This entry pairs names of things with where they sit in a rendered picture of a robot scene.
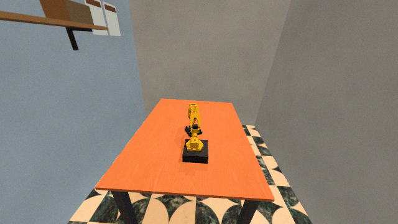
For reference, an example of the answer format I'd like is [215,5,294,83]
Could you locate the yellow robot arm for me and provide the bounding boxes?
[186,103,203,151]

